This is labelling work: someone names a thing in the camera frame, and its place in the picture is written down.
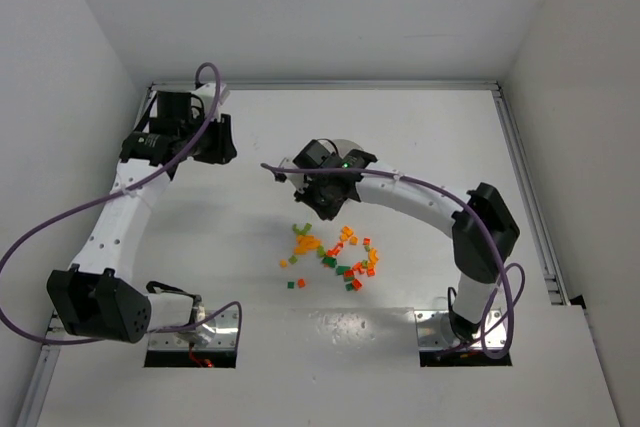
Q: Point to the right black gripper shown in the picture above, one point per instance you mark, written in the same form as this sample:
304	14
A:
310	198

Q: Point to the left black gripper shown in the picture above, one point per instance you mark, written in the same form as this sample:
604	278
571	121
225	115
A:
220	139

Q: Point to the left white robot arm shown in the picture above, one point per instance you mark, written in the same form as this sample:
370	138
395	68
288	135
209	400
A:
94	297

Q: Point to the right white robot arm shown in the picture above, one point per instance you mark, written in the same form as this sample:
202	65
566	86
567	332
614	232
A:
479	225

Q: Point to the white divided round container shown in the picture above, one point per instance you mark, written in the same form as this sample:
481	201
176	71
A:
344	146

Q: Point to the yellow curved lego piece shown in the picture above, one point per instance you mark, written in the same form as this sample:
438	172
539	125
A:
303	248

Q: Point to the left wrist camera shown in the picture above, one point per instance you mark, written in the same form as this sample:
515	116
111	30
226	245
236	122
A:
207	93

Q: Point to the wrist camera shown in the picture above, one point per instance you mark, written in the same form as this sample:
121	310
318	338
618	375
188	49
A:
207	93
285	169

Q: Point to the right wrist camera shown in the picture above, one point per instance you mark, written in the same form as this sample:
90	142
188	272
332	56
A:
285	169

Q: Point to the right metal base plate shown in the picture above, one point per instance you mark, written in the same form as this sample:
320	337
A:
434	332

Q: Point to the metal base plate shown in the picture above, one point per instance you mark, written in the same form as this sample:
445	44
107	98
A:
218	334
434	332

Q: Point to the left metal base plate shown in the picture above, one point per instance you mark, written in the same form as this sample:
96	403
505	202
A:
218	334

